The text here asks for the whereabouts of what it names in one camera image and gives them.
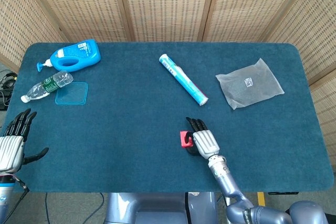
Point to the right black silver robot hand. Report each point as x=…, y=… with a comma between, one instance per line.
x=206, y=142

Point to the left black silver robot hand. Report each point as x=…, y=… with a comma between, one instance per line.
x=11, y=142

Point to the small red block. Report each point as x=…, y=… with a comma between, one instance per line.
x=185, y=141

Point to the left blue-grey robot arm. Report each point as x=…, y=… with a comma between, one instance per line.
x=5, y=197

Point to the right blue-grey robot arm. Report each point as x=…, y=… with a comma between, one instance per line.
x=231, y=184

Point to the teal cling film roll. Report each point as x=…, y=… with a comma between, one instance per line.
x=183, y=79

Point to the clear water bottle green label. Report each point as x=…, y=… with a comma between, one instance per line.
x=50, y=85

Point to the grey plastic bag package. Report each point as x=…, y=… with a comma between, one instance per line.
x=249, y=87

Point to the blue felt table cover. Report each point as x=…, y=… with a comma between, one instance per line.
x=131, y=142

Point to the yellow floor marker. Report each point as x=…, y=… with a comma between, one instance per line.
x=260, y=198

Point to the blue transparent plastic lid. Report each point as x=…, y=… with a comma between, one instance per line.
x=74, y=95

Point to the blue-grey robot torso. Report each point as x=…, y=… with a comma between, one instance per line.
x=157, y=208

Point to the blue detergent pump bottle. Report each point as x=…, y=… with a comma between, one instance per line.
x=84, y=54

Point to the woven rattan folding screen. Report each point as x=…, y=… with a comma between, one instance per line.
x=168, y=3

